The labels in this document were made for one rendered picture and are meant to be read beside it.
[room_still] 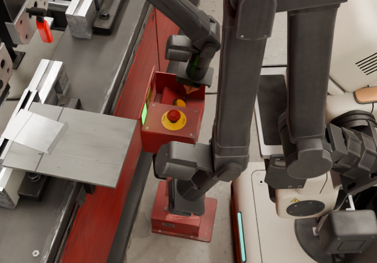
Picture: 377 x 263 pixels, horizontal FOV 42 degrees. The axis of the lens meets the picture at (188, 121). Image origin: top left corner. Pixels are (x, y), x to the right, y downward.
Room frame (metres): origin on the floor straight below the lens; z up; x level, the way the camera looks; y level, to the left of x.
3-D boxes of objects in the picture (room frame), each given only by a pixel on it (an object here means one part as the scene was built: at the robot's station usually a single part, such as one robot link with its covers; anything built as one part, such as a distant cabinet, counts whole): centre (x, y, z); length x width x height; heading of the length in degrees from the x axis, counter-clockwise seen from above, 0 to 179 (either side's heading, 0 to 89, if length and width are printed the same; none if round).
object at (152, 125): (0.86, 0.04, 0.75); 0.20 x 0.16 x 0.18; 170
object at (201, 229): (0.86, 0.01, 0.06); 0.25 x 0.20 x 0.12; 80
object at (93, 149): (0.60, 0.27, 1.00); 0.26 x 0.18 x 0.01; 78
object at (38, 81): (0.68, 0.40, 0.92); 0.39 x 0.06 x 0.10; 168
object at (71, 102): (0.66, 0.35, 0.89); 0.30 x 0.05 x 0.03; 168
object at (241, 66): (0.45, -0.07, 1.40); 0.11 x 0.06 x 0.43; 2
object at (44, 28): (0.77, 0.32, 1.20); 0.04 x 0.02 x 0.10; 78
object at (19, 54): (1.74, 0.94, 0.01); 0.12 x 0.12 x 0.03; 78
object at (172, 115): (0.81, 0.04, 0.79); 0.04 x 0.04 x 0.04
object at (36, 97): (0.65, 0.41, 0.99); 0.20 x 0.03 x 0.03; 168
